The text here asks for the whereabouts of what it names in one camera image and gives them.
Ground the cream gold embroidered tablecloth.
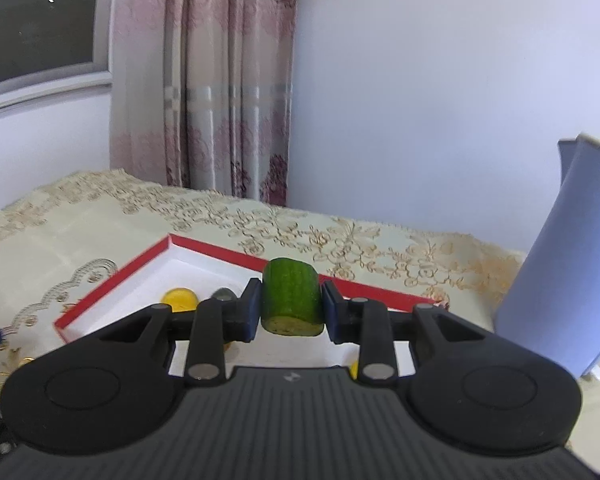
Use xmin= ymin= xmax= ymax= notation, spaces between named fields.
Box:
xmin=0 ymin=169 xmax=588 ymax=461

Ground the red shallow cardboard box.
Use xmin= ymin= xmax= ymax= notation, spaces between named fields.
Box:
xmin=54 ymin=233 xmax=445 ymax=378

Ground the large yellow jackfruit piece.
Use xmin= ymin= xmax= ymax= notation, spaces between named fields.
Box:
xmin=161 ymin=287 xmax=199 ymax=311

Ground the pink floral curtain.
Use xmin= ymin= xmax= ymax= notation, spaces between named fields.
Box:
xmin=109 ymin=0 xmax=301 ymax=207

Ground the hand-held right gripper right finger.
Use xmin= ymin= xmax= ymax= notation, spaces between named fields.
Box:
xmin=322 ymin=280 xmax=496 ymax=387

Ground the cylindrical green cucumber piece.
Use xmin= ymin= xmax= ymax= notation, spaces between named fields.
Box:
xmin=261 ymin=257 xmax=325 ymax=337

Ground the blue electric kettle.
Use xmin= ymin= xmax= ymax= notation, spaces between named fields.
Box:
xmin=495 ymin=132 xmax=600 ymax=382

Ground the window with white frame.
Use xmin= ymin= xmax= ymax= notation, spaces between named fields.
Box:
xmin=0 ymin=0 xmax=116 ymax=116

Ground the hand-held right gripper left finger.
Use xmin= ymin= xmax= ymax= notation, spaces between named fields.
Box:
xmin=97 ymin=278 xmax=263 ymax=387

